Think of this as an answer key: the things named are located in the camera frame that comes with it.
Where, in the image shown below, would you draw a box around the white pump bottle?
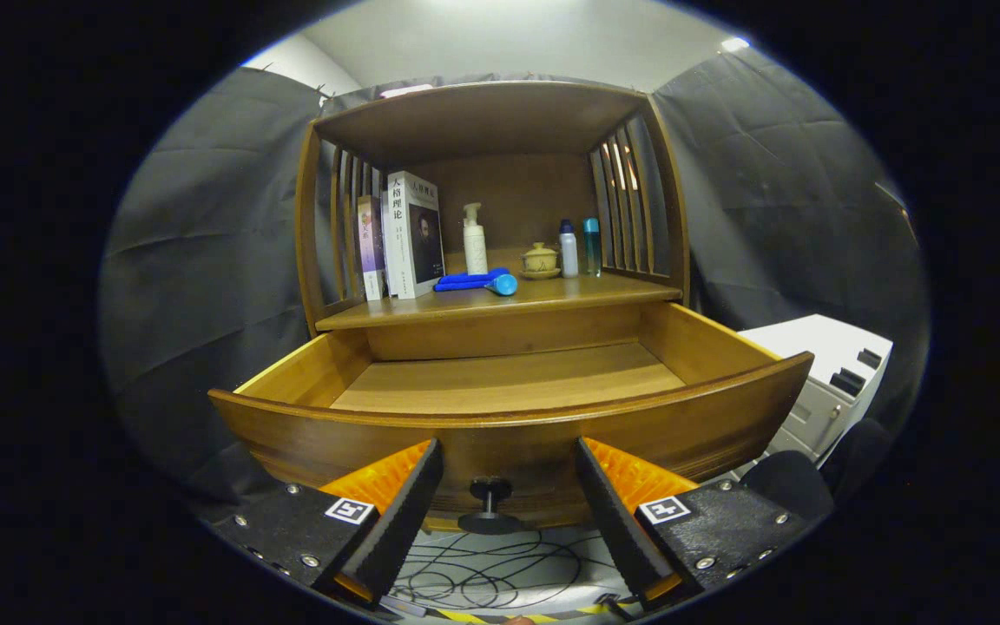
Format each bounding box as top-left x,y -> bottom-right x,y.
462,202 -> 489,275

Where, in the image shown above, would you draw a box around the white drawer unit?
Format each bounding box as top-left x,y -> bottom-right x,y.
730,313 -> 894,483

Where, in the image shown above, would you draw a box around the black floor cables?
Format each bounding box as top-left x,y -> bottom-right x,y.
387,528 -> 640,613

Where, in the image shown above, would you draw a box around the white book with portrait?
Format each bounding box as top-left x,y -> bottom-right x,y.
383,170 -> 446,300

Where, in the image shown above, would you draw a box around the brown wooden drawer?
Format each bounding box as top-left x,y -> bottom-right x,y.
207,301 -> 815,535

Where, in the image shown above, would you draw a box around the yellow black floor tape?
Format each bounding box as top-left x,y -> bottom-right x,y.
435,603 -> 614,624

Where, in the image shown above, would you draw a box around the blue folded cloth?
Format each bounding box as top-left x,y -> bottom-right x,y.
433,267 -> 510,293

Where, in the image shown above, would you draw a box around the brown wooden cabinet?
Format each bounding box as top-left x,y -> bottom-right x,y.
296,80 -> 692,532

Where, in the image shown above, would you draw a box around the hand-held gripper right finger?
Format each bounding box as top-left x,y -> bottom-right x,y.
574,437 -> 813,611

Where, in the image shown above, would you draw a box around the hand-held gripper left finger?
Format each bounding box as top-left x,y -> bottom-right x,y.
209,438 -> 446,609

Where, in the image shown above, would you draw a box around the purple book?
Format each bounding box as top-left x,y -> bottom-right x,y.
356,195 -> 388,302

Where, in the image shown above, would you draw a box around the wooden countertop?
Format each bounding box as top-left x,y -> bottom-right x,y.
315,271 -> 683,332

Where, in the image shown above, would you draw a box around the beige lidded tea bowl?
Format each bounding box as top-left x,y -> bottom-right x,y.
519,241 -> 562,280

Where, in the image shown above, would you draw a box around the white bottle blue cap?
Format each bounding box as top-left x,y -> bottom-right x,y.
559,219 -> 580,279

